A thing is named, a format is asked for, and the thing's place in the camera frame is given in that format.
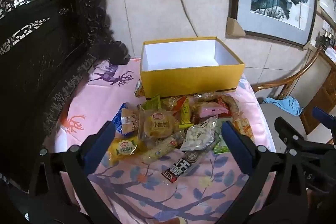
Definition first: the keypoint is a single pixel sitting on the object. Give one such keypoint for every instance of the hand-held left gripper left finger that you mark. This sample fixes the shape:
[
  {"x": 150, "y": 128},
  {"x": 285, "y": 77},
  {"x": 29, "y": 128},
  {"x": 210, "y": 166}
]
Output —
[{"x": 101, "y": 141}]

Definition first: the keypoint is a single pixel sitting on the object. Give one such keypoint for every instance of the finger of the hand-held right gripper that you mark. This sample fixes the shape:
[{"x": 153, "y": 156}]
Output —
[
  {"x": 324, "y": 117},
  {"x": 287, "y": 129}
]

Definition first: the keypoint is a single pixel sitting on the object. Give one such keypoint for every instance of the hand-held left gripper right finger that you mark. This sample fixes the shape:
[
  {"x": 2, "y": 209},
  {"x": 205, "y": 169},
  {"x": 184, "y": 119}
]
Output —
[{"x": 236, "y": 144}]

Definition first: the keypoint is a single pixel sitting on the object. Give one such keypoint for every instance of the lime green snack packet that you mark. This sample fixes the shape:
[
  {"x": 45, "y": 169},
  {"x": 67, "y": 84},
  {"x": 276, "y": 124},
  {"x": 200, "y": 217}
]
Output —
[{"x": 220, "y": 147}]

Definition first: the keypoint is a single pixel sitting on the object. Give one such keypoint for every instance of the orange cracker packet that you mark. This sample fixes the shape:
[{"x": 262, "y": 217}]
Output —
[{"x": 244, "y": 127}]

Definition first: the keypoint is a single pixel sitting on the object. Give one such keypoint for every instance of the yellow bread packet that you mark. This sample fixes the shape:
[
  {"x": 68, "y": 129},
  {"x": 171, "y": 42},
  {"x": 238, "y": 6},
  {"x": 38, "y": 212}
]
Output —
[{"x": 126, "y": 148}]

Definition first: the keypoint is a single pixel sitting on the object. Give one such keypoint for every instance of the blue bread packet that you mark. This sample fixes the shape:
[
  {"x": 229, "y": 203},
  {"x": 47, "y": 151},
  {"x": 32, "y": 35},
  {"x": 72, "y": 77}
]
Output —
[{"x": 128, "y": 119}]

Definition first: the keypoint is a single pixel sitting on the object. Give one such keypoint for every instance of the white candy bag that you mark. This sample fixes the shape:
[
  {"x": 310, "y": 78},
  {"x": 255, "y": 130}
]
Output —
[{"x": 199, "y": 134}]

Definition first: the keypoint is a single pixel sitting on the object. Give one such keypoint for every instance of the pink snack packet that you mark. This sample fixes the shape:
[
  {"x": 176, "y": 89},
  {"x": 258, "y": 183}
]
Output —
[{"x": 210, "y": 111}]

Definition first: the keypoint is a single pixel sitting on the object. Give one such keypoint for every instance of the clear pastry packet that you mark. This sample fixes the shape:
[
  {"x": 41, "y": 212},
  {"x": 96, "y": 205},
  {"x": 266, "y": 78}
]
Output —
[{"x": 210, "y": 96}]

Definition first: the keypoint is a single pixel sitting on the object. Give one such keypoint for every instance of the yellow stick packet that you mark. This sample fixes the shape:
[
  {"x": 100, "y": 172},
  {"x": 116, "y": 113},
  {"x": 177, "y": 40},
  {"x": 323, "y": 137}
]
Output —
[{"x": 185, "y": 116}]

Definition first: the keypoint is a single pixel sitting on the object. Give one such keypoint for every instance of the clear round bun packet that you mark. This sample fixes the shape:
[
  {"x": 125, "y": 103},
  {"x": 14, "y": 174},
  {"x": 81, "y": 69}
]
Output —
[{"x": 157, "y": 123}]

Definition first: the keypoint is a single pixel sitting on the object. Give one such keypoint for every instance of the black snack packet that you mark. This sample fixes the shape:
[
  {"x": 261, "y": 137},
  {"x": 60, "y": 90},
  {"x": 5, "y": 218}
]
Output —
[{"x": 181, "y": 166}]

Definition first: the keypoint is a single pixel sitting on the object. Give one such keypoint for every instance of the rice bar packet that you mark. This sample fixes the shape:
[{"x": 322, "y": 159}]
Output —
[{"x": 160, "y": 150}]

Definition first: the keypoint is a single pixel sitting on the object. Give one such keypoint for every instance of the small gold snack packet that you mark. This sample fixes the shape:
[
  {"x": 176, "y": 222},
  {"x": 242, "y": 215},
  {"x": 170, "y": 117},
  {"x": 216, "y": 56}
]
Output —
[{"x": 138, "y": 90}]

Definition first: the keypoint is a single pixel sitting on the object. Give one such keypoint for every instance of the dark green snack packet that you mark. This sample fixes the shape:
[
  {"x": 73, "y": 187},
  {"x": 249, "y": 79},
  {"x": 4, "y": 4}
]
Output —
[{"x": 153, "y": 102}]

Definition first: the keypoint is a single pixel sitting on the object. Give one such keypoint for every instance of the orange red candy packet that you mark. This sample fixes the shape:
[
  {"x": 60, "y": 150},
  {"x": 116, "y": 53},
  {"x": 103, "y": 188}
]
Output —
[{"x": 176, "y": 104}]

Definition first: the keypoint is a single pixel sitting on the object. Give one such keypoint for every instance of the yellow cardboard box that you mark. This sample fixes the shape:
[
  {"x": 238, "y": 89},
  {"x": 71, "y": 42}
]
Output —
[{"x": 189, "y": 79}]

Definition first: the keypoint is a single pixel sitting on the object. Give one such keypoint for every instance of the grey chair seat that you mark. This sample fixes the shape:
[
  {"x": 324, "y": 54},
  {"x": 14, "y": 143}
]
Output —
[{"x": 270, "y": 113}]

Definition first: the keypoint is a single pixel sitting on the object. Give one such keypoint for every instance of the blue cloth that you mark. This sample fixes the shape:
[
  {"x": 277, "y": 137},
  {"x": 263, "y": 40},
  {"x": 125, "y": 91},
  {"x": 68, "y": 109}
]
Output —
[{"x": 286, "y": 104}]

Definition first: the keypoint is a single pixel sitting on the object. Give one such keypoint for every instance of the wooden cabinet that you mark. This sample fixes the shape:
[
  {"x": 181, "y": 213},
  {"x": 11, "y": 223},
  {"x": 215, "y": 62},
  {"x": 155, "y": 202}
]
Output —
[{"x": 325, "y": 87}]

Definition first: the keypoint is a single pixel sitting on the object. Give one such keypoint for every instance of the bent rattan chair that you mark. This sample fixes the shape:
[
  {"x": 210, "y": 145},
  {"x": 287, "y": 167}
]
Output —
[{"x": 294, "y": 77}]

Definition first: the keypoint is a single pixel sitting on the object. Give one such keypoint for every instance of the pink printed tablecloth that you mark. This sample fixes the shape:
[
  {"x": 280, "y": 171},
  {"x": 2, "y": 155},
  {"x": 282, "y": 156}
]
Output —
[{"x": 147, "y": 195}]

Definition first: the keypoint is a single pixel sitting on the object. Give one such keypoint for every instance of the carved dark wooden furniture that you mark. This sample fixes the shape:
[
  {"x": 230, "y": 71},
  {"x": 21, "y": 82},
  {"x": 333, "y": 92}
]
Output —
[{"x": 39, "y": 56}]

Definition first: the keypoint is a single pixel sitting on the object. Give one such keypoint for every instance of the cardboard corner protector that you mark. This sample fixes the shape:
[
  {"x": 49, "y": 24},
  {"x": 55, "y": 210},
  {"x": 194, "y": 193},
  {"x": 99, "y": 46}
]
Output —
[{"x": 233, "y": 28}]

